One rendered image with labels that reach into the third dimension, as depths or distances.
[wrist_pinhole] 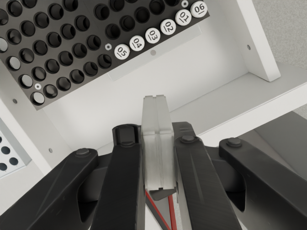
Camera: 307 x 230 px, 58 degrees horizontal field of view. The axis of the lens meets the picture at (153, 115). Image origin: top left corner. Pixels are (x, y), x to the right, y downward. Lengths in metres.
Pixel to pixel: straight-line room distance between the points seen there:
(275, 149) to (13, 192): 0.61
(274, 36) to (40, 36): 1.08
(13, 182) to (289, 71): 0.42
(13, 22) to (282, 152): 0.67
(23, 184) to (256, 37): 0.40
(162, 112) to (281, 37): 1.13
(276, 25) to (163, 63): 0.97
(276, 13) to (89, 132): 1.03
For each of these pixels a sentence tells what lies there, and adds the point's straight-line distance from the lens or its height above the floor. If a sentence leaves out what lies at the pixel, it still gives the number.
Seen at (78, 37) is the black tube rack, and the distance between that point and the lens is 0.25.
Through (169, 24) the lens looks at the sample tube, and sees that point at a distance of 0.23.
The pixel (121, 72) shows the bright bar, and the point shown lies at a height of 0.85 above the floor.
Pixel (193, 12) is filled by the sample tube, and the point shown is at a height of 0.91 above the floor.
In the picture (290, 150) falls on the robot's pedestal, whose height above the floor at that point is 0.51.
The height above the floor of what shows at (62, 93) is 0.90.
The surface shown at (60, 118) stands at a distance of 0.34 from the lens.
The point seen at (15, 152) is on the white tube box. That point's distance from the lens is 0.43.
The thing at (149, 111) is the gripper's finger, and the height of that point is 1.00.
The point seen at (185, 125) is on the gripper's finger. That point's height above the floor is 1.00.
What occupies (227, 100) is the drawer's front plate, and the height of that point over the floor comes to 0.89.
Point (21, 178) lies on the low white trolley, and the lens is 0.49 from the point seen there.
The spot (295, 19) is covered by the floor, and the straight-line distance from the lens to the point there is 1.28.
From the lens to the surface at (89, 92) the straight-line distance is 0.33.
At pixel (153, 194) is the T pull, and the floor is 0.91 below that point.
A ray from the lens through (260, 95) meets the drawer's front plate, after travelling 0.26.
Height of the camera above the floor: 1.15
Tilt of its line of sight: 72 degrees down
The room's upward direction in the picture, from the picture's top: 177 degrees clockwise
